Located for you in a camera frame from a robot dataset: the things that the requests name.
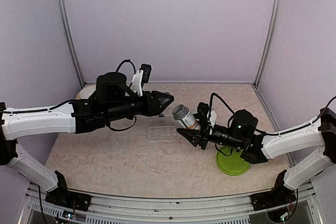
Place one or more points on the front aluminium rail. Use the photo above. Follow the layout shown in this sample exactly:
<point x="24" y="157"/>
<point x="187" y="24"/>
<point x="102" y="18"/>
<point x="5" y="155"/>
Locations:
<point x="104" y="208"/>

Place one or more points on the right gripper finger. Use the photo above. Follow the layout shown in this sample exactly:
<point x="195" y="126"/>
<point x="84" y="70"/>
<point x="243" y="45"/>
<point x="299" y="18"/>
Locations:
<point x="198" y="125"/>
<point x="191" y="135"/>

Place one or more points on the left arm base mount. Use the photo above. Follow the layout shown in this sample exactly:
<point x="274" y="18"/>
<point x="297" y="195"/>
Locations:
<point x="69" y="199"/>

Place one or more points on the aluminium frame post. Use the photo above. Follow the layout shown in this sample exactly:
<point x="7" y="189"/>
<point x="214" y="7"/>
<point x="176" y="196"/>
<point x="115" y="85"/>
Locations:
<point x="70" y="43"/>
<point x="268" y="42"/>

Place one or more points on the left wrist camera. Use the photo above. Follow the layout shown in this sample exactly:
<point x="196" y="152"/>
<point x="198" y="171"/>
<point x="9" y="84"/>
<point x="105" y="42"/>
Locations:
<point x="140" y="78"/>

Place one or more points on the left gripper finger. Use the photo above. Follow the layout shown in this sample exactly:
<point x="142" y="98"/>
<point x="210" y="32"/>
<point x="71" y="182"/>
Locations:
<point x="162" y="104"/>
<point x="162" y="97"/>

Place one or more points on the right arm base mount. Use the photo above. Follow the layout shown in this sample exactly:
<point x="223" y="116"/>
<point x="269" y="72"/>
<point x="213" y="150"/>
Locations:
<point x="279" y="195"/>

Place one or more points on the green plate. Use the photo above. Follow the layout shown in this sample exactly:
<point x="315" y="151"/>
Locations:
<point x="229" y="161"/>

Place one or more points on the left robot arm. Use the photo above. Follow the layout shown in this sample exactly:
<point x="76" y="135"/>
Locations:
<point x="111" y="100"/>

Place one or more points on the right aluminium frame post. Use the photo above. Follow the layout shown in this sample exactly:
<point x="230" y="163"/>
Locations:
<point x="268" y="42"/>

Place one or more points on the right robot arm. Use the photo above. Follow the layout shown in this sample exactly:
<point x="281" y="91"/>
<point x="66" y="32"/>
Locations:
<point x="259" y="147"/>

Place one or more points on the clear plastic pill organizer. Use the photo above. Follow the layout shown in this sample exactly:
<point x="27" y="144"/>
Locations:
<point x="161" y="133"/>

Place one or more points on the left aluminium frame post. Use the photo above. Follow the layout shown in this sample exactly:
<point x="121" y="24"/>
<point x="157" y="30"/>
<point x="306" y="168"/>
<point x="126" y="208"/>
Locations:
<point x="70" y="43"/>

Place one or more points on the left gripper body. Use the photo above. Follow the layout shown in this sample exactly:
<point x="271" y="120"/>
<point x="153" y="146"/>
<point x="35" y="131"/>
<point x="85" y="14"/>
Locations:
<point x="150" y="111"/>

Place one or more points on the white bowl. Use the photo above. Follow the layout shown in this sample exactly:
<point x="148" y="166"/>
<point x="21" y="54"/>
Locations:
<point x="86" y="93"/>

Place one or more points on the beige wooden plate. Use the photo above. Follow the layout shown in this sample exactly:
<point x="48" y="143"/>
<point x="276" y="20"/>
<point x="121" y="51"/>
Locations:
<point x="91" y="85"/>

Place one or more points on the orange label pill bottle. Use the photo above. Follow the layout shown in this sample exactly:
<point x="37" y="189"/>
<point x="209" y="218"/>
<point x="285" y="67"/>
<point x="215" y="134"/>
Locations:
<point x="183" y="116"/>

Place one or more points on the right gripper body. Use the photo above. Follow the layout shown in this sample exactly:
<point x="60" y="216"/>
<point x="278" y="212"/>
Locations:
<point x="203" y="137"/>

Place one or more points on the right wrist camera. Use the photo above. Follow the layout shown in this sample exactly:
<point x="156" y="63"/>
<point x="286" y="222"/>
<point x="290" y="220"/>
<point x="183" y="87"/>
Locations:
<point x="205" y="115"/>

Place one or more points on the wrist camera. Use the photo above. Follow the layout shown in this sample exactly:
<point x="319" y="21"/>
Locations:
<point x="140" y="78"/>
<point x="205" y="115"/>

